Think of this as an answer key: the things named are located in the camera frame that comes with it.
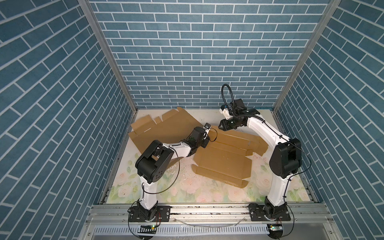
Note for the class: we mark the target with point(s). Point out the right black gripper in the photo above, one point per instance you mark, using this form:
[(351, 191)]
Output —
[(224, 125)]

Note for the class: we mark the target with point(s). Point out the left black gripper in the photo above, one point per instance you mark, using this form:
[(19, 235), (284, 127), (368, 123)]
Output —
[(206, 140)]

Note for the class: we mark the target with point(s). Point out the cardboard box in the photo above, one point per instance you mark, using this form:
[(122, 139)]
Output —
[(226, 159), (171, 128)]

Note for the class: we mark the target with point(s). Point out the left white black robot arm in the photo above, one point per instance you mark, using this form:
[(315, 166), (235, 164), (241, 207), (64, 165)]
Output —
[(153, 163)]

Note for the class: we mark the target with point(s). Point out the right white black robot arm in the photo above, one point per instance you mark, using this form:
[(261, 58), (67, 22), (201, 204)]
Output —
[(286, 158)]

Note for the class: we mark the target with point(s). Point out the left green circuit board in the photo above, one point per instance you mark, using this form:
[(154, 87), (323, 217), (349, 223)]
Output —
[(145, 230)]

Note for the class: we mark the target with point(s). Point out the green circuit board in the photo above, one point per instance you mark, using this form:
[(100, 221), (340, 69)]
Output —
[(275, 228), (145, 230)]

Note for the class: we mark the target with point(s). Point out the right green circuit board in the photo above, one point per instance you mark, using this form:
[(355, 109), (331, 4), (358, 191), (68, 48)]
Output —
[(275, 228)]

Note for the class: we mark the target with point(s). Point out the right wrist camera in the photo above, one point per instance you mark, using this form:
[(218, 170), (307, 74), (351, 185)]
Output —
[(226, 113)]

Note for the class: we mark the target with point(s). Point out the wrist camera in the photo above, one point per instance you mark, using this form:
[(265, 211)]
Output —
[(207, 127), (226, 113)]

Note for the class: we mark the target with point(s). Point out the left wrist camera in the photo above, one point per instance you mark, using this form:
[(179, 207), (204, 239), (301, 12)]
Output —
[(207, 127)]

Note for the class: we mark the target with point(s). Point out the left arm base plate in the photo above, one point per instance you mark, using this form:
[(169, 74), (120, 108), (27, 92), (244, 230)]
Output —
[(139, 214)]

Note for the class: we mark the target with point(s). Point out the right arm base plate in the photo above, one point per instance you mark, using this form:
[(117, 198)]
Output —
[(260, 213)]

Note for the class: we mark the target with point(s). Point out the aluminium mounting rail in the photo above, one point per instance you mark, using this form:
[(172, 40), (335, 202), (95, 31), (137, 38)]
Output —
[(225, 221)]

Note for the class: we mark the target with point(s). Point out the right aluminium corner post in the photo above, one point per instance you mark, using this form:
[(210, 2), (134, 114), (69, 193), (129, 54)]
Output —
[(318, 30)]

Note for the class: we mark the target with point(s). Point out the aluminium corner post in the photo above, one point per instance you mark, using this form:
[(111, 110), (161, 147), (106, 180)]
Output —
[(95, 26), (318, 30)]

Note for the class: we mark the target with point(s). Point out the left aluminium corner post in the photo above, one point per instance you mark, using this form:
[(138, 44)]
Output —
[(95, 26)]

